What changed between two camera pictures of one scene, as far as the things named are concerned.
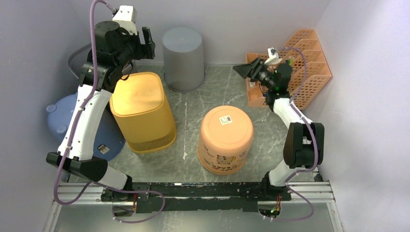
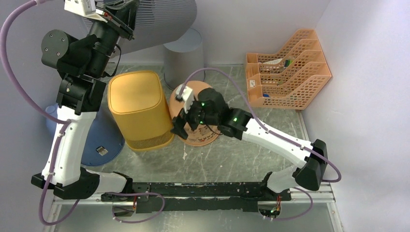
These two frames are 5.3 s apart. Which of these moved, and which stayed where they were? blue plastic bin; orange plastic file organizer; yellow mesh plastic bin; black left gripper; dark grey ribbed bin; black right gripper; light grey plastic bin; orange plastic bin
Moved: dark grey ribbed bin; black left gripper; black right gripper; orange plastic bin
Stayed: blue plastic bin; orange plastic file organizer; yellow mesh plastic bin; light grey plastic bin
